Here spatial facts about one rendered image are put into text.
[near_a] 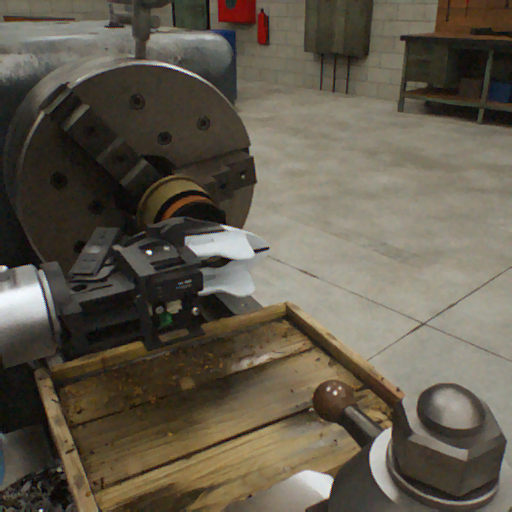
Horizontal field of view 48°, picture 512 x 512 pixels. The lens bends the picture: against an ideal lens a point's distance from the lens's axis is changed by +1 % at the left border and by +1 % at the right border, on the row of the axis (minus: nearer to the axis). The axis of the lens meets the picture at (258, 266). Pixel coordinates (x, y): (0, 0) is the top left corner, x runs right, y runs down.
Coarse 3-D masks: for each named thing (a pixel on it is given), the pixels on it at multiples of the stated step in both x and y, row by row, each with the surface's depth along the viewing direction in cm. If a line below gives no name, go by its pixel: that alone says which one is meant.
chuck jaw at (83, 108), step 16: (64, 96) 64; (48, 112) 64; (64, 112) 65; (80, 112) 62; (64, 128) 62; (80, 128) 62; (96, 128) 63; (80, 144) 63; (96, 144) 64; (112, 144) 64; (128, 144) 63; (96, 160) 64; (112, 160) 63; (128, 160) 64; (144, 160) 64; (112, 176) 65; (128, 176) 64; (144, 176) 64; (160, 176) 64; (144, 192) 64
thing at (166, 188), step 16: (176, 176) 64; (160, 192) 62; (176, 192) 61; (192, 192) 62; (208, 192) 67; (144, 208) 63; (160, 208) 61; (176, 208) 60; (192, 208) 60; (208, 208) 61; (144, 224) 64; (224, 224) 63
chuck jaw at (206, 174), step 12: (216, 156) 76; (228, 156) 75; (240, 156) 75; (252, 156) 74; (168, 168) 74; (180, 168) 73; (192, 168) 73; (204, 168) 72; (216, 168) 72; (228, 168) 71; (240, 168) 74; (252, 168) 75; (204, 180) 68; (216, 180) 70; (228, 180) 71; (240, 180) 74; (252, 180) 75; (216, 192) 69; (228, 192) 72
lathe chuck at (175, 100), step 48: (48, 96) 66; (96, 96) 65; (144, 96) 68; (192, 96) 71; (48, 144) 65; (144, 144) 70; (192, 144) 73; (240, 144) 77; (48, 192) 67; (96, 192) 70; (240, 192) 80; (48, 240) 69
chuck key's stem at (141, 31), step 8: (136, 0) 67; (136, 8) 67; (144, 8) 68; (136, 16) 68; (144, 16) 68; (136, 24) 68; (144, 24) 68; (136, 32) 68; (144, 32) 69; (136, 40) 69; (144, 40) 69; (136, 48) 70; (144, 48) 70; (136, 56) 70; (144, 56) 70
